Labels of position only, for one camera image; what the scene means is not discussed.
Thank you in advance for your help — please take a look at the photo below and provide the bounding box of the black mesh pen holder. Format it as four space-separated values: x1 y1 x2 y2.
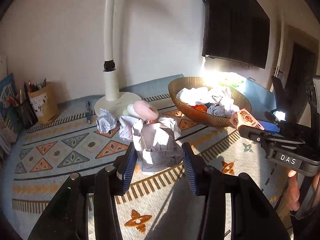
15 90 38 128

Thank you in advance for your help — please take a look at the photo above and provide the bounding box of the bundle of pens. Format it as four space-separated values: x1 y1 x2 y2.
28 77 48 93

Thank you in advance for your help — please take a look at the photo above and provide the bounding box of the kraft paper pen holder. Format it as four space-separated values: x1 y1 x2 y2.
27 81 59 124

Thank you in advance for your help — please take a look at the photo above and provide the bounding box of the patterned table mat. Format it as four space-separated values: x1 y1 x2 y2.
0 74 295 240

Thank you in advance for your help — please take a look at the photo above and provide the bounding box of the green white packet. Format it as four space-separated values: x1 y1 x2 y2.
217 72 247 88

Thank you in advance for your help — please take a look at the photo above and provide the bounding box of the round pink white plush toy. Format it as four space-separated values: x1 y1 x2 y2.
127 100 158 120

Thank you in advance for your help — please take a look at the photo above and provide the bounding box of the brown wicker bowl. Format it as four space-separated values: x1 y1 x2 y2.
168 77 252 128

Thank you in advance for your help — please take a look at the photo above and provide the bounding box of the white paper ball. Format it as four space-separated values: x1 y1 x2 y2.
157 117 182 139
176 87 209 105
209 87 240 113
132 119 185 175
119 116 144 141
206 104 235 117
96 108 118 134

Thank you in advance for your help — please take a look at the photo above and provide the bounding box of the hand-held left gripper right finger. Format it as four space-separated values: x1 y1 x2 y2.
182 142 292 240

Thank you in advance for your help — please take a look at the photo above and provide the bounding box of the dark wooden door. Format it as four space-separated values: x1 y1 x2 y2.
280 25 319 83

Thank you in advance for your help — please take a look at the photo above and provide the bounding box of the black wall television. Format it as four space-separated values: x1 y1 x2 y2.
202 0 270 69

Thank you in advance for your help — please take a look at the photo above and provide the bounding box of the blue illustrated book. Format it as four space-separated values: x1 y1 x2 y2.
0 74 23 135

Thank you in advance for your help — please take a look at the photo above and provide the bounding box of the person's right hand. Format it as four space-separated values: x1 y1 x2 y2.
285 169 302 212

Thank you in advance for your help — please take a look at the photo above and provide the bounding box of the white desk lamp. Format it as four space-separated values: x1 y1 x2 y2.
94 0 143 117

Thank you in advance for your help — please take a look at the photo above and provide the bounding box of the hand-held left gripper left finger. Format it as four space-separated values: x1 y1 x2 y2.
27 142 139 240

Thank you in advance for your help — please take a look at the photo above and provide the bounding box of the bundle of coloured pencils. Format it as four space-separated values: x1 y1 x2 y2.
7 82 28 110

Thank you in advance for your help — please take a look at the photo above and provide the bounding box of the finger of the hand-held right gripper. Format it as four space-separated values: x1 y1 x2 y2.
239 124 306 156
257 112 286 133

